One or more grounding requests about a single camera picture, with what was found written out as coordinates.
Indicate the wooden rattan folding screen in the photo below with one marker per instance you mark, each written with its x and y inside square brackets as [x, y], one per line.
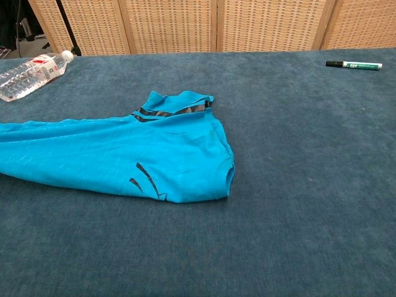
[170, 28]

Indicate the white marker pen black cap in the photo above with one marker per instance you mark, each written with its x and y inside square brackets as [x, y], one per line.
[359, 65]

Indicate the clear plastic water bottle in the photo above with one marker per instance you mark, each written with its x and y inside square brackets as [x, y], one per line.
[28, 77]

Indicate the black tripod stand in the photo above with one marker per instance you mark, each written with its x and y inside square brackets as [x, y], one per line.
[69, 34]

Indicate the black office chair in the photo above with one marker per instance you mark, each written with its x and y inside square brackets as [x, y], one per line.
[12, 24]

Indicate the blue printed t-shirt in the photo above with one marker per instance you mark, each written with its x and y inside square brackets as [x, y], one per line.
[108, 151]

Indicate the blue carpet table cover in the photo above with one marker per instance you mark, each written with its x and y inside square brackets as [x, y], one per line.
[278, 154]

